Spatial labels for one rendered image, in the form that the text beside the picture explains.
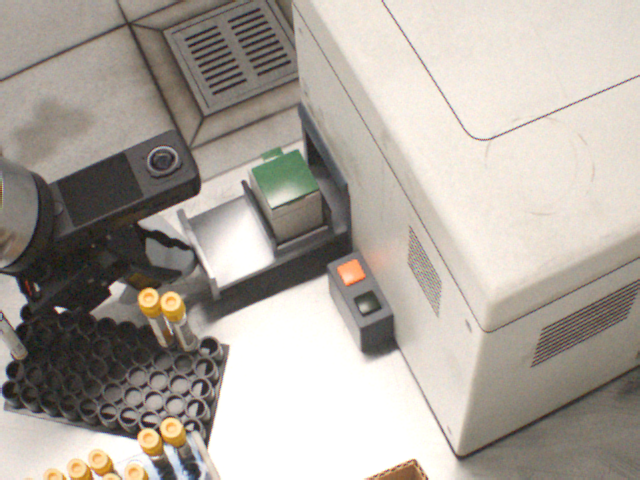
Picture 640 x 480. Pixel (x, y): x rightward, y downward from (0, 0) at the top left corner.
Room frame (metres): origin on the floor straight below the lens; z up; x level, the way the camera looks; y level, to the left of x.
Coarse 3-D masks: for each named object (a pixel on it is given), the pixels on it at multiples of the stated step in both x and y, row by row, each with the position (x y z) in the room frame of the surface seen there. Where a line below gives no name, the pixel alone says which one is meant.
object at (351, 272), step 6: (348, 264) 0.43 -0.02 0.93; (354, 264) 0.43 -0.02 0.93; (342, 270) 0.43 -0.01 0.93; (348, 270) 0.43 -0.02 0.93; (354, 270) 0.43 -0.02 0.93; (360, 270) 0.43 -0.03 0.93; (342, 276) 0.42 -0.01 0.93; (348, 276) 0.42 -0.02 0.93; (354, 276) 0.42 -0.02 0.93; (360, 276) 0.42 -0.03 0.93; (348, 282) 0.42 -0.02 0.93; (354, 282) 0.42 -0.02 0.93
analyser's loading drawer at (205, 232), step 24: (312, 168) 0.52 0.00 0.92; (336, 192) 0.50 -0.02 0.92; (216, 216) 0.49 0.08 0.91; (240, 216) 0.49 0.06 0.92; (264, 216) 0.47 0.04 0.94; (336, 216) 0.48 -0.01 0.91; (192, 240) 0.46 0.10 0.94; (216, 240) 0.47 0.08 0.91; (240, 240) 0.47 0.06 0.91; (264, 240) 0.47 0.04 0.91; (288, 240) 0.46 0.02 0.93; (312, 240) 0.46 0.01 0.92; (216, 264) 0.45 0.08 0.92; (240, 264) 0.45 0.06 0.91; (264, 264) 0.44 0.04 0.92; (216, 288) 0.43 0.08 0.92
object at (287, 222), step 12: (252, 180) 0.49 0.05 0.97; (252, 192) 0.50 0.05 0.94; (264, 204) 0.47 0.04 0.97; (300, 204) 0.46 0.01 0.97; (312, 204) 0.47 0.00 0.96; (276, 216) 0.46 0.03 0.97; (288, 216) 0.46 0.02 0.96; (300, 216) 0.46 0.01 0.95; (312, 216) 0.47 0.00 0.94; (276, 228) 0.46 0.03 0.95; (288, 228) 0.46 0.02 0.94; (300, 228) 0.46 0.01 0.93; (312, 228) 0.47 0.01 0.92; (276, 240) 0.46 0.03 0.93
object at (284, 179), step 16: (272, 160) 0.50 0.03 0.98; (288, 160) 0.50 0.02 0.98; (304, 160) 0.49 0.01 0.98; (256, 176) 0.48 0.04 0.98; (272, 176) 0.48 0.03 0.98; (288, 176) 0.48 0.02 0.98; (304, 176) 0.48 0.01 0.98; (272, 192) 0.47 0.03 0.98; (288, 192) 0.47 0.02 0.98; (304, 192) 0.47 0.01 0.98; (272, 208) 0.46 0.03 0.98
